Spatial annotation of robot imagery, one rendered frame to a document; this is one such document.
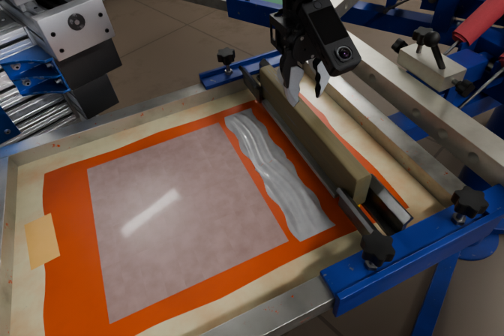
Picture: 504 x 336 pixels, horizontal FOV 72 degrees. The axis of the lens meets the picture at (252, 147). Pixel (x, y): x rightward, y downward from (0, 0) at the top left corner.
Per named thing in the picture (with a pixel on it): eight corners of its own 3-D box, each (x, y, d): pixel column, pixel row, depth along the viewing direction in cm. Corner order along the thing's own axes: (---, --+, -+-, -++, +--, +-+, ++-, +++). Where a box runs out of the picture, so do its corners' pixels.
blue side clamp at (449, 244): (335, 318, 51) (340, 300, 46) (317, 287, 54) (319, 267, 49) (489, 235, 58) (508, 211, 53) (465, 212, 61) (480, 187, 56)
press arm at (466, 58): (419, 103, 74) (426, 84, 71) (400, 88, 78) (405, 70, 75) (481, 79, 78) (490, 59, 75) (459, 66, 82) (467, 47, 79)
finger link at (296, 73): (282, 92, 67) (290, 46, 61) (297, 109, 63) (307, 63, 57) (268, 94, 66) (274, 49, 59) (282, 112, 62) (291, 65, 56)
